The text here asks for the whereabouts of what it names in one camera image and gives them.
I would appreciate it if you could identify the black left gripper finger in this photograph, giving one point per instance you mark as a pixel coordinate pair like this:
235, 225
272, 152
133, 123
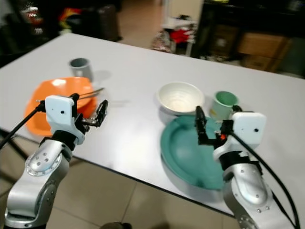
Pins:
100, 122
104, 108

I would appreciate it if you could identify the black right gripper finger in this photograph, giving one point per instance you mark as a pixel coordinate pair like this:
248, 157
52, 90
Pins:
237, 111
201, 126

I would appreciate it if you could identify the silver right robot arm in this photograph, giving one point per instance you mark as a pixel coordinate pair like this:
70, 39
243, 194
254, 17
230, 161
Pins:
248, 191

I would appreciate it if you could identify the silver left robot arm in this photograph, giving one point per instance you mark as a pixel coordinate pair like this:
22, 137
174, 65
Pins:
35, 191

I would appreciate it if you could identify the pale green mug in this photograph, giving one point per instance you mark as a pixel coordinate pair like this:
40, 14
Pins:
221, 107

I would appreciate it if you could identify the teal deep plate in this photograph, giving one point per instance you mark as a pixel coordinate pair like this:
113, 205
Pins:
186, 152

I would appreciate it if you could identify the white ribbed bowl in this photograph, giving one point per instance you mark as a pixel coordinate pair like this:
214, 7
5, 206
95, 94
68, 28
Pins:
180, 98

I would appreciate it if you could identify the grey cup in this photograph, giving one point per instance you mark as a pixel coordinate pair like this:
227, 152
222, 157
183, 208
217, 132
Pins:
82, 69

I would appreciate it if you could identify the orange plastic bowl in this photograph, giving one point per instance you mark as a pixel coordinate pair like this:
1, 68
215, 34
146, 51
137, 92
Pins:
50, 93

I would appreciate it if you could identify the brown cardboard box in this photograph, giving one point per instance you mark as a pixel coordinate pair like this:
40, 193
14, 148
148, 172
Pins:
264, 45
259, 63

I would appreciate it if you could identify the black suitcase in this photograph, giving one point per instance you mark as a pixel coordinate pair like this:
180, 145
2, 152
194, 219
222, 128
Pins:
100, 23

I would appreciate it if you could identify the black shelf unit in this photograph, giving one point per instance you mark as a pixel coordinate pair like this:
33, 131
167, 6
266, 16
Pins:
219, 19

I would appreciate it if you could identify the red yellow toy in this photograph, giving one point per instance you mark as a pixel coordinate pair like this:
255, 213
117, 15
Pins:
69, 18

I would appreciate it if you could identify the black robot foot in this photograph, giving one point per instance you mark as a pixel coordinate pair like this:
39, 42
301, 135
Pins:
115, 225

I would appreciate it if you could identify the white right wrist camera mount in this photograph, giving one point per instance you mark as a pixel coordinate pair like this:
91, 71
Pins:
250, 129

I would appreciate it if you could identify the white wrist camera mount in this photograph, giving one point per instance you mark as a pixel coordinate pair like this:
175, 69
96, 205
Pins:
250, 129
62, 112

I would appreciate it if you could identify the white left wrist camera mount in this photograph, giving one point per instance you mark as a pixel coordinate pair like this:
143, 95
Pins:
62, 112

